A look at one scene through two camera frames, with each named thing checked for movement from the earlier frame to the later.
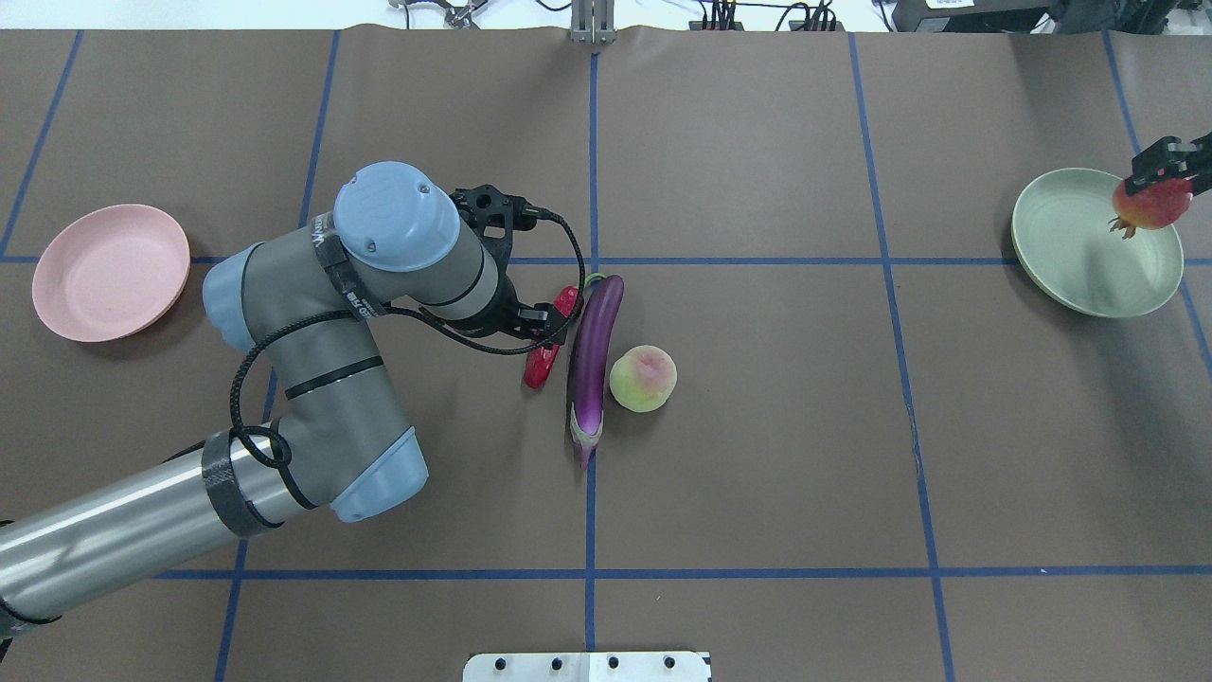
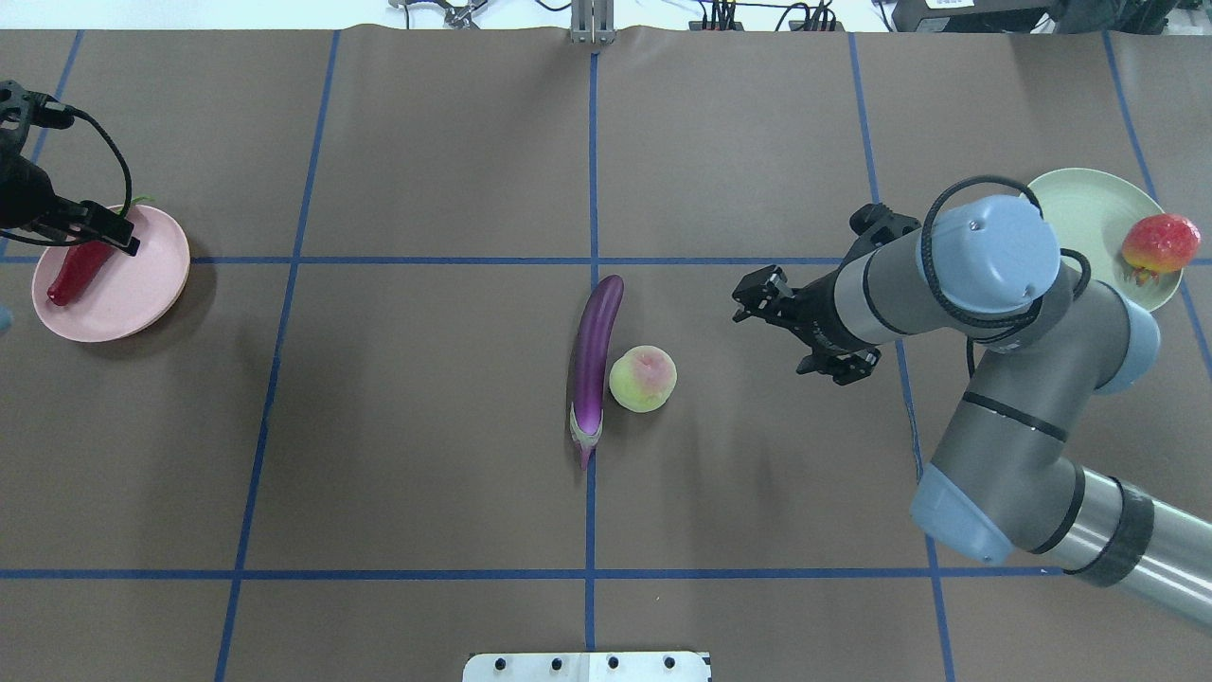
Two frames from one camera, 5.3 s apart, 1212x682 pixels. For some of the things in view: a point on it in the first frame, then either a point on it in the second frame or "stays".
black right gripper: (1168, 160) → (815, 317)
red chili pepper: (543, 353) → (78, 267)
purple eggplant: (595, 322) stays
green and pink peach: (644, 378) stays
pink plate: (112, 274) stays
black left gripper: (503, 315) → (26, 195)
